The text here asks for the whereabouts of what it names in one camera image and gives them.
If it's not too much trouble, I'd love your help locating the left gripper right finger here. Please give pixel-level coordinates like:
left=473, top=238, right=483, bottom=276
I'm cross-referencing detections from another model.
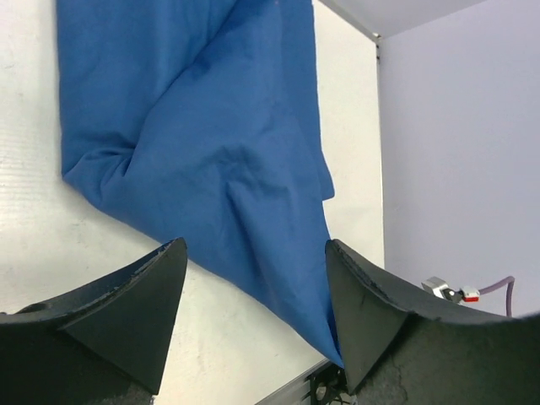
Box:
left=326, top=240, right=539, bottom=404

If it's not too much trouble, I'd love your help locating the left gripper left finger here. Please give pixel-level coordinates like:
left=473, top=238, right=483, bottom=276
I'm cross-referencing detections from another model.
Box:
left=1, top=238, right=187, bottom=404

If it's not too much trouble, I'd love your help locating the blue surgical drape cloth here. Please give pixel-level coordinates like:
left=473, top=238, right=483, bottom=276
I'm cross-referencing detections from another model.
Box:
left=56, top=1, right=342, bottom=364

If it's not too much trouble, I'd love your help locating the front aluminium rail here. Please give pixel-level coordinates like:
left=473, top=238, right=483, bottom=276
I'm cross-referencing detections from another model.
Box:
left=256, top=361, right=358, bottom=405

